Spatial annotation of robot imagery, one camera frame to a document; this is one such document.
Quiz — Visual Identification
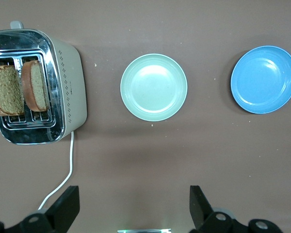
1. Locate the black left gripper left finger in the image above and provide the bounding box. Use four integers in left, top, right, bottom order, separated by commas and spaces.
0, 185, 80, 233

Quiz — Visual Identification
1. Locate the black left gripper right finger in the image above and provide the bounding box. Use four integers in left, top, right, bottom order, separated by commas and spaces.
189, 185, 282, 233

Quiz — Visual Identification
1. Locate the brown toasted bread slice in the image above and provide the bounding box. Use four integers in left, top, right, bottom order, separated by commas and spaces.
21, 60, 50, 113
0, 65, 25, 117

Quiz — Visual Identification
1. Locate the light green plate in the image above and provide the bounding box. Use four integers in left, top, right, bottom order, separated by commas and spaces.
120, 53, 188, 122

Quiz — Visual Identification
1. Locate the blue plate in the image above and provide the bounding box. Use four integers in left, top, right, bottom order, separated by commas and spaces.
230, 45, 291, 115

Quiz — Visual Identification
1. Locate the beige and chrome toaster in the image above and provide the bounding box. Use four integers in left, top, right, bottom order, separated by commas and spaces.
0, 20, 88, 146

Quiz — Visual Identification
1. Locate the white toaster power cable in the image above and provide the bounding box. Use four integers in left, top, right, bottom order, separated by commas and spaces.
38, 131, 75, 211

